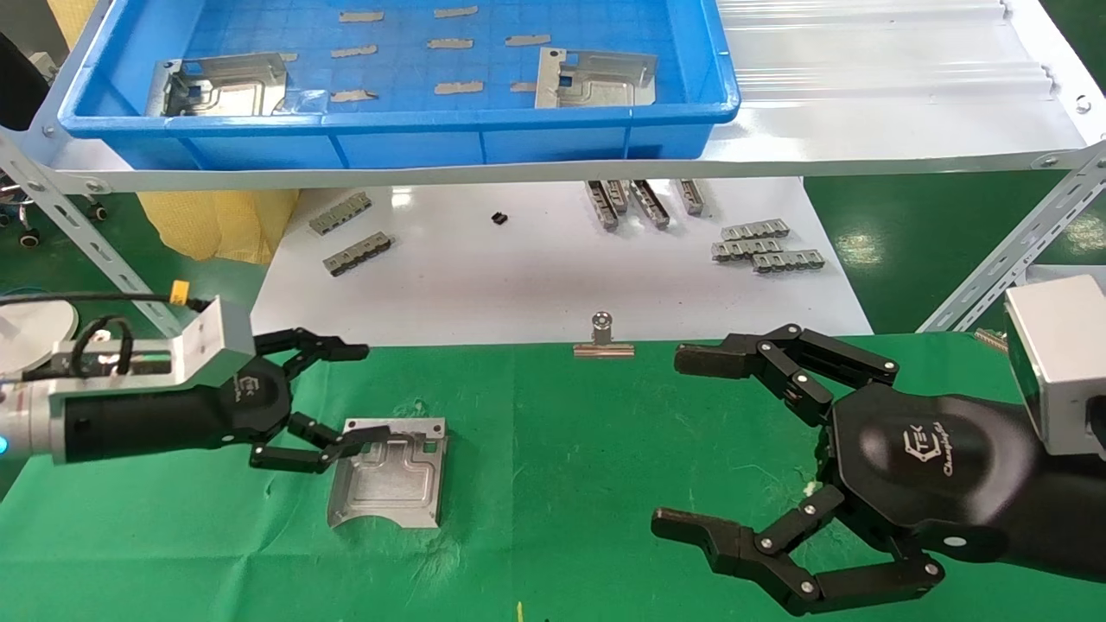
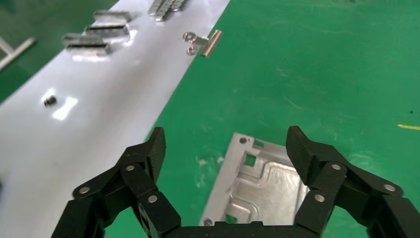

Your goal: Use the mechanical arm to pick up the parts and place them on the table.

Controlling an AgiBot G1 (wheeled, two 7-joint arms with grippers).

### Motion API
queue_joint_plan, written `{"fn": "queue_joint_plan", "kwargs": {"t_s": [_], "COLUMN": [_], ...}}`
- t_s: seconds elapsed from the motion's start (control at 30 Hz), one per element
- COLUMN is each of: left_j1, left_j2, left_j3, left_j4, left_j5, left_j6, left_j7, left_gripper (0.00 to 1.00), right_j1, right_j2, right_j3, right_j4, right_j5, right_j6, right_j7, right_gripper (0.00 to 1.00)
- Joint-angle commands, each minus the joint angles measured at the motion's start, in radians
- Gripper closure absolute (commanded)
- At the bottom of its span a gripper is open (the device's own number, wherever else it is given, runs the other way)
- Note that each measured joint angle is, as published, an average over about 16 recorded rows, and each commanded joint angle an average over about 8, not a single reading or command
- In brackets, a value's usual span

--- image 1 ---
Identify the black cable yellow connector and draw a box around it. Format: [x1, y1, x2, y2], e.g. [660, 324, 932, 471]
[0, 281, 213, 314]

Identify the white metal shelf board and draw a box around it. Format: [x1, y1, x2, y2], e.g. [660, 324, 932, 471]
[0, 0, 1106, 193]

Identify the perforated angle iron leg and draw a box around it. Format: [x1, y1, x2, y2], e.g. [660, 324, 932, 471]
[0, 130, 201, 342]
[918, 143, 1106, 334]

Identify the black office chair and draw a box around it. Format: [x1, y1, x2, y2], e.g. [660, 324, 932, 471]
[0, 30, 111, 250]

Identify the green table cloth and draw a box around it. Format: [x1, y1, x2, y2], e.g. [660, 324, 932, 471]
[0, 333, 1106, 622]

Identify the curved-edge sheet metal part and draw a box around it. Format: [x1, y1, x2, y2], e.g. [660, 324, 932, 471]
[327, 417, 448, 529]

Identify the white round base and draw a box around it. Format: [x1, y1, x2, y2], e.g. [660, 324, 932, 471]
[0, 298, 80, 374]

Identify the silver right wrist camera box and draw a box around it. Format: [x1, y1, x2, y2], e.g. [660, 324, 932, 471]
[1004, 275, 1106, 457]

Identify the blue plastic bin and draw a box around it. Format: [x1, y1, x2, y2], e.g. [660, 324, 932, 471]
[57, 0, 742, 171]

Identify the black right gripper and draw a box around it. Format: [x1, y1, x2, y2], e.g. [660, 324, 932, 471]
[651, 325, 1038, 617]

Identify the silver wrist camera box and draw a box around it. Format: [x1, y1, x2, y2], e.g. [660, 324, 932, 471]
[1004, 275, 1106, 457]
[168, 296, 257, 390]

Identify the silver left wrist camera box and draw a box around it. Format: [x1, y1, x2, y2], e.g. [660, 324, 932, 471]
[168, 296, 257, 390]

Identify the yellow mesh bag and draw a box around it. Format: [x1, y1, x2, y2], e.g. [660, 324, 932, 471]
[48, 0, 105, 49]
[138, 188, 302, 265]

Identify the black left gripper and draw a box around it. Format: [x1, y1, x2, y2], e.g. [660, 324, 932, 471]
[199, 328, 391, 474]

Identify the flat sheet metal part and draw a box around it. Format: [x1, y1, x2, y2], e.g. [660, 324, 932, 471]
[534, 48, 659, 110]
[145, 52, 290, 117]

